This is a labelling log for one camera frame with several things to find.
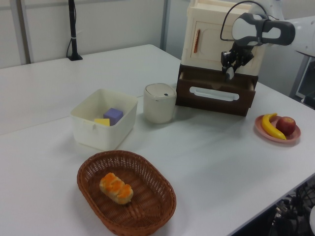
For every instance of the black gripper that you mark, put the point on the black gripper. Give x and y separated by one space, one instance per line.
242 52

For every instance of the small panda toy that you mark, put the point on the small panda toy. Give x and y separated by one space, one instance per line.
230 74

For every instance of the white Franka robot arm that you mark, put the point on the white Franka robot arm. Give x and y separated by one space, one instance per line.
278 32

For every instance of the cream wooden cabinet with drawer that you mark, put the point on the cream wooden cabinet with drawer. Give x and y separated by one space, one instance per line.
209 29

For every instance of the yellow toy banana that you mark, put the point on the yellow toy banana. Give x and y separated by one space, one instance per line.
267 126

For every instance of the red toy apple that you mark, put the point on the red toy apple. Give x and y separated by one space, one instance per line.
285 125

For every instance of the toy bread loaf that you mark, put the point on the toy bread loaf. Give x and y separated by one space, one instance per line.
115 189

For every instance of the small cream trash can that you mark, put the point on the small cream trash can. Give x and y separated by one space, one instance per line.
157 110

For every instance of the pink plate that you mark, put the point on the pink plate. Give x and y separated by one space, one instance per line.
294 137

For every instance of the purple foam block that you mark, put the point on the purple foam block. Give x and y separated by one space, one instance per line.
113 115

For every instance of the yellow foam block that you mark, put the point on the yellow foam block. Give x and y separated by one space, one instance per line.
103 122

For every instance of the white plastic open bin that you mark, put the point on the white plastic open bin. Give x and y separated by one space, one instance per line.
98 137

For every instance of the black pole stand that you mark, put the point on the black pole stand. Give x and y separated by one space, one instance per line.
73 24

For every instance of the brown wicker basket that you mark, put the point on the brown wicker basket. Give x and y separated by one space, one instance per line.
152 211

